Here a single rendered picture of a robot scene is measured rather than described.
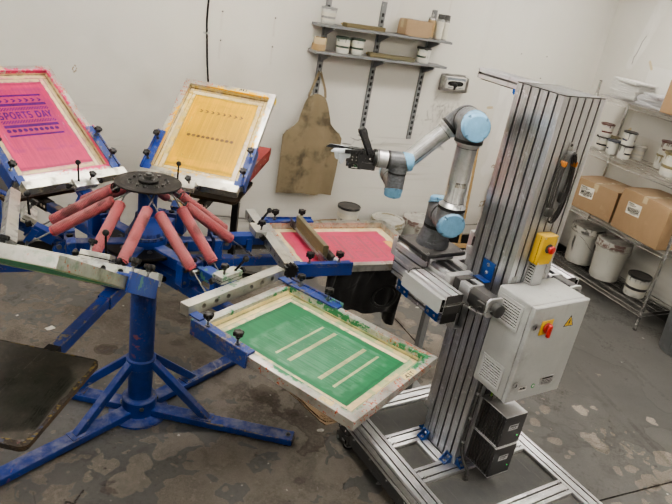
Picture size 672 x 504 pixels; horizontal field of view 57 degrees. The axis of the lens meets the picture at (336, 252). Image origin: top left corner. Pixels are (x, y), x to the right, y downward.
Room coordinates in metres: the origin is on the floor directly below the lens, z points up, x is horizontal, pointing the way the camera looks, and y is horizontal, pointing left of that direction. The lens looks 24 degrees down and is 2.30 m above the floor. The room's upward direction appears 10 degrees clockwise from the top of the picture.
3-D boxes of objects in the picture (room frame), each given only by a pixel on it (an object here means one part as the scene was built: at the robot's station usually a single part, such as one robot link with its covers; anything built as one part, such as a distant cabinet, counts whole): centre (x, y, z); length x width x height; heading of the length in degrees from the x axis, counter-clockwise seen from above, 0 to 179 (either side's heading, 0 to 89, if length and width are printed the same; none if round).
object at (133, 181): (2.68, 0.90, 0.67); 0.39 x 0.39 x 1.35
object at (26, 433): (2.01, 0.94, 0.91); 1.34 x 0.40 x 0.08; 177
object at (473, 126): (2.54, -0.45, 1.63); 0.15 x 0.12 x 0.55; 10
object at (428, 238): (2.67, -0.43, 1.31); 0.15 x 0.15 x 0.10
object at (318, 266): (2.81, 0.05, 0.98); 0.30 x 0.05 x 0.07; 117
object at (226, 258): (2.97, 0.35, 0.89); 1.24 x 0.06 x 0.06; 117
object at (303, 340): (2.19, 0.14, 1.05); 1.08 x 0.61 x 0.23; 57
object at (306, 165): (5.15, 0.36, 1.06); 0.53 x 0.07 x 1.05; 117
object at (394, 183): (2.51, -0.19, 1.56); 0.11 x 0.08 x 0.11; 10
